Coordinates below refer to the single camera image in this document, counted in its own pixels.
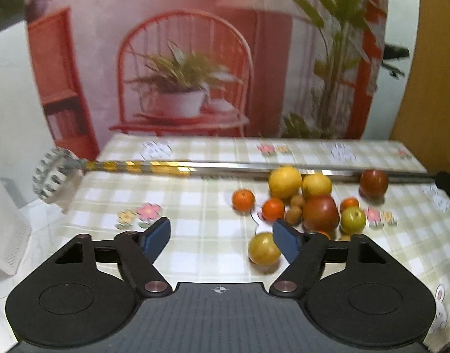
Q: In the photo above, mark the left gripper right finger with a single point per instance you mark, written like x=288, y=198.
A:
x=305, y=254

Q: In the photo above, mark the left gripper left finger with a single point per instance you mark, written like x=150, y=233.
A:
x=137, y=253

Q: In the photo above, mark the mandarin orange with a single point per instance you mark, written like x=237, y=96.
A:
x=273, y=209
x=243, y=200

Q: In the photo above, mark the green yellow round fruit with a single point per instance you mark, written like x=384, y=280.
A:
x=353, y=220

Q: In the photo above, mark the large yellow lemon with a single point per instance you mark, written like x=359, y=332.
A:
x=284, y=182

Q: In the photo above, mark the large red apple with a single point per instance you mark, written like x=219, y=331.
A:
x=320, y=213

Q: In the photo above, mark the yellow green fruit near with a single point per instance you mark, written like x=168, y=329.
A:
x=262, y=250

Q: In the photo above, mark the brown longan upper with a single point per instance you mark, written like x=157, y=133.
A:
x=297, y=201

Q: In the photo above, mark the small mandarin right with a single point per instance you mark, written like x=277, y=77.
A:
x=348, y=203

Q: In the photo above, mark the telescopic metal fruit picker pole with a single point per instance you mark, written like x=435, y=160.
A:
x=59, y=165

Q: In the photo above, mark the white perforated basket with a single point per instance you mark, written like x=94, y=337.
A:
x=14, y=234

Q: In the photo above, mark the wooden door panel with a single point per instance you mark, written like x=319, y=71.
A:
x=423, y=121

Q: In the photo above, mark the red room backdrop poster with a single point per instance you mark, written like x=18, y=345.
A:
x=302, y=69

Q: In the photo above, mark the black bicycle seat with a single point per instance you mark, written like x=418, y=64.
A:
x=394, y=52

